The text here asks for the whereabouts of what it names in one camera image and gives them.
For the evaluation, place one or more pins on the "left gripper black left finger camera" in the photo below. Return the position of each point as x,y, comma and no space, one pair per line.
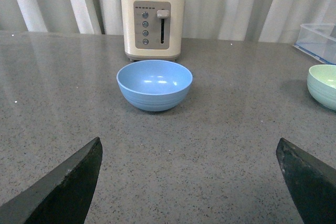
63,195

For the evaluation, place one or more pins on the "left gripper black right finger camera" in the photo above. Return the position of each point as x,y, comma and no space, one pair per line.
311,183

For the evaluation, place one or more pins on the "light green plastic bowl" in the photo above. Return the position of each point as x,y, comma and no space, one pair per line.
321,84

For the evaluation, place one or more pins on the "blue plastic bowl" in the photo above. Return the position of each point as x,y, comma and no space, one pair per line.
154,85

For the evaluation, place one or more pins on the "clear plastic food container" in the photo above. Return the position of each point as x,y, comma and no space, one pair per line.
318,41

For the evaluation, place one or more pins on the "cream two-slot toaster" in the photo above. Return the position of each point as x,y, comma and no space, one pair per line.
152,28

